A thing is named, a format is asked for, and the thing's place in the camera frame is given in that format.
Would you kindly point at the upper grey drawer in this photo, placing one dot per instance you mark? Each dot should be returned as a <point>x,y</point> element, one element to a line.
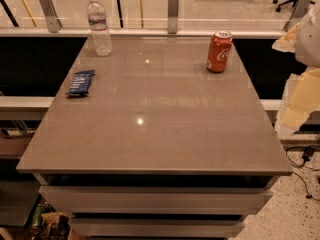
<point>144,200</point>

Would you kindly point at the clear plastic water bottle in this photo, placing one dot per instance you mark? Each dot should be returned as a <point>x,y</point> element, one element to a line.
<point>97,21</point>

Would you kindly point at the right metal railing post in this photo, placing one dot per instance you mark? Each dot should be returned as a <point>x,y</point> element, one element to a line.
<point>300,9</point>

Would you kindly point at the red coke can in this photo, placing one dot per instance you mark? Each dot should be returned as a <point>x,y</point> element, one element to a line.
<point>219,49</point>

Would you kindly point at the grey drawer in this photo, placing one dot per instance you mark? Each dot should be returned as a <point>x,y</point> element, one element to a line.
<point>156,228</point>
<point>144,200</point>

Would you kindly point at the lower grey drawer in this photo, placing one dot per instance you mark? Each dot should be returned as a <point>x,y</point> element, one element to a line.
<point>156,228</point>

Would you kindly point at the metal railing post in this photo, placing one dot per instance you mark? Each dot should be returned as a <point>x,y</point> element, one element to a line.
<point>53,22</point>
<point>173,9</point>
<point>300,9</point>

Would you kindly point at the black pole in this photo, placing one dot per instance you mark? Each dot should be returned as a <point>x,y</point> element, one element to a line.
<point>120,13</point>

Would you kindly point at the snack bags under table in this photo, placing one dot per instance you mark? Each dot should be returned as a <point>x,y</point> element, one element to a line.
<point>47,224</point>

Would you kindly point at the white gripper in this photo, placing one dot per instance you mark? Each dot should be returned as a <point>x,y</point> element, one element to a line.
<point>308,40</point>

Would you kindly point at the middle metal railing post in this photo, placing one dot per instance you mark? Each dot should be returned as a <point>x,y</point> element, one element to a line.
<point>173,9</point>

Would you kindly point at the blue rxbar blueberry wrapper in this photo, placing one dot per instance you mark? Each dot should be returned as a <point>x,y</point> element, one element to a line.
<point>81,83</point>

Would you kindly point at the yellow pole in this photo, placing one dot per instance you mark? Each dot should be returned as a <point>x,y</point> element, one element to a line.
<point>30,13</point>

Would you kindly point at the left metal railing post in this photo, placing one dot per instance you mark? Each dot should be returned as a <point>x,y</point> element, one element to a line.
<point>53,22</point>

